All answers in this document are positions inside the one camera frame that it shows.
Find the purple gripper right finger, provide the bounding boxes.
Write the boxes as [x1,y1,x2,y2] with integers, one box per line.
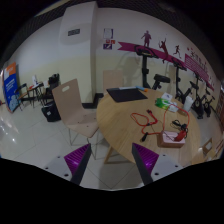
[132,143,159,184]

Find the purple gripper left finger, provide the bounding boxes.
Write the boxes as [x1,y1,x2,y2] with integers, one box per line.
[64,144,91,185]

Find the red charger plug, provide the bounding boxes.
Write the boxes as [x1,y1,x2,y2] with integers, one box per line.
[175,129,186,142]

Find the pink power strip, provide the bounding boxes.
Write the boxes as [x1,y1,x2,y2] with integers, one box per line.
[157,131,185,148]

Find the round wooden table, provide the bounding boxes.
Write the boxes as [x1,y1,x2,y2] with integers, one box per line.
[97,89,200,166]

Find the green tissue pack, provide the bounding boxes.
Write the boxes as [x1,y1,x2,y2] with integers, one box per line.
[155,98,173,109]

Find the wooden chair at right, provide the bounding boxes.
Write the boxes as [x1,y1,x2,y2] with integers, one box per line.
[191,138,224,165]

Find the beige wooden chair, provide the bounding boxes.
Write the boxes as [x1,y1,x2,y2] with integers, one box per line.
[52,79,99,140]

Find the blue marker pen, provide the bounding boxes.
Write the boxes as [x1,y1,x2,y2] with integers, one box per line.
[136,86,148,92]

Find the white paper cup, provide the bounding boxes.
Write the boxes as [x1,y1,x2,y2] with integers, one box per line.
[183,96,193,112]

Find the black exercise bike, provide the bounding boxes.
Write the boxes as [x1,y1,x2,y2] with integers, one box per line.
[171,59,201,119]
[134,45,170,90]

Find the small dark side table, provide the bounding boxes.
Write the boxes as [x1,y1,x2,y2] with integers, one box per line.
[28,82,44,105]

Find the black chair at left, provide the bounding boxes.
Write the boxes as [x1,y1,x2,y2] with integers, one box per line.
[14,83,30,107]

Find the blue orange banner stand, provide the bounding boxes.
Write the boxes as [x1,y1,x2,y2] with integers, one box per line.
[3,63,18,113]

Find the black cable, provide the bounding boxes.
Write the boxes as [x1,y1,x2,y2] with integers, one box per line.
[171,119,189,132]

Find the red cable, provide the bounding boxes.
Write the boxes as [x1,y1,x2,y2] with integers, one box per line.
[129,105,191,137]

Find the wall posters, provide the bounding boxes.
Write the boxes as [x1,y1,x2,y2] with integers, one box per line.
[103,28,115,50]

